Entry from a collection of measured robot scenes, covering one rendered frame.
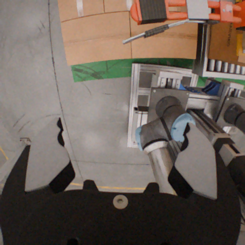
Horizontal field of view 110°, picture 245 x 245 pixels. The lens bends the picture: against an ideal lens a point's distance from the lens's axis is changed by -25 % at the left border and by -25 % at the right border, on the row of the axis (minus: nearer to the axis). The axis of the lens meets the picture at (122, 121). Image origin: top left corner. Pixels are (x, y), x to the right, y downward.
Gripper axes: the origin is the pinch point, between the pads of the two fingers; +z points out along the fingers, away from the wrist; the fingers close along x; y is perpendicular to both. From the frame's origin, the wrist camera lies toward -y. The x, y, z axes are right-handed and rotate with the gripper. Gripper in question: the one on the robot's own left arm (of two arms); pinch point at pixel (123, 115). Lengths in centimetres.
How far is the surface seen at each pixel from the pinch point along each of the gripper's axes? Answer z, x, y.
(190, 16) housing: 24.7, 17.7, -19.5
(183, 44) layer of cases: 98, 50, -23
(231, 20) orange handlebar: 24.8, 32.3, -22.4
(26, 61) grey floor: 152, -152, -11
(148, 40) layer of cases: 98, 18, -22
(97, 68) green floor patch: 152, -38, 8
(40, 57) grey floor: 152, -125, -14
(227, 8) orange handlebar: 24.8, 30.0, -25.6
